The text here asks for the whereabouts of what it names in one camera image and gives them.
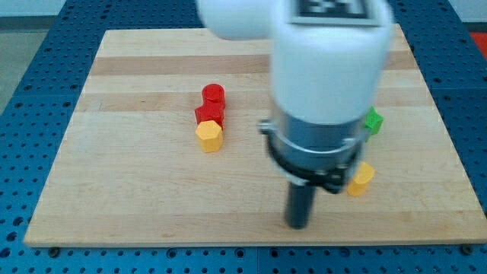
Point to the yellow heart block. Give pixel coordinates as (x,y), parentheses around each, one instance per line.
(361,181)

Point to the red cylinder block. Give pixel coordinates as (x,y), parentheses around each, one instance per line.
(215,94)

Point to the yellow hexagon block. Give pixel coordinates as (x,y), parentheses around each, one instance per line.
(209,136)

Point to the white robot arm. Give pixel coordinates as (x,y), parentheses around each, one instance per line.
(325,62)

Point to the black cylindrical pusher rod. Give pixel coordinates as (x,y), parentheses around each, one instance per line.
(299,203)

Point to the green star block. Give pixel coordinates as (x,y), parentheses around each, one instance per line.
(372,123)

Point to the red star block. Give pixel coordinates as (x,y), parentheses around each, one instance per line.
(210,111)

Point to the wooden board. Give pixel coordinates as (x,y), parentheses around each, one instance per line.
(129,171)

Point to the fiducial marker tag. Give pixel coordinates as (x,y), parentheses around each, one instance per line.
(360,13)

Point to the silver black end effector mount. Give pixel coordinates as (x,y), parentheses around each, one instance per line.
(310,154)

